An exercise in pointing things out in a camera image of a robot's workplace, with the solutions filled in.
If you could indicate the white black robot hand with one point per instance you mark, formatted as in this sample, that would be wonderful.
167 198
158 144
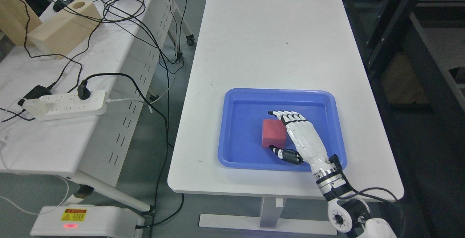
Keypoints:
305 138

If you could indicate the pink foam block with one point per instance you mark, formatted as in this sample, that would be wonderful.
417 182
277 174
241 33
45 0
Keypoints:
273 133

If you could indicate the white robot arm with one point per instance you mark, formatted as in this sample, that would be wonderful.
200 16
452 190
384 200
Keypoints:
347 211

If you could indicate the blue plastic tray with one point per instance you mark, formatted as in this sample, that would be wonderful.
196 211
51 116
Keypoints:
248 129

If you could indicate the black metal shelf left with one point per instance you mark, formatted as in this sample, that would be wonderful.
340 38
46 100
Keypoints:
413 53

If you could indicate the white table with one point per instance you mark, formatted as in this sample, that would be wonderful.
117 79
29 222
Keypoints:
278 44

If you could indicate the white folding desk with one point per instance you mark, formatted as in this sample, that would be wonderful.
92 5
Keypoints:
85 149

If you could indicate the white floor device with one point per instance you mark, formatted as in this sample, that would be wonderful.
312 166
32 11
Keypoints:
72 220

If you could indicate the white power strip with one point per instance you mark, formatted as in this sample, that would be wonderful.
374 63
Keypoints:
68 105

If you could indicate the wooden box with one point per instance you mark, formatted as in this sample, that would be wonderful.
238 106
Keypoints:
67 29

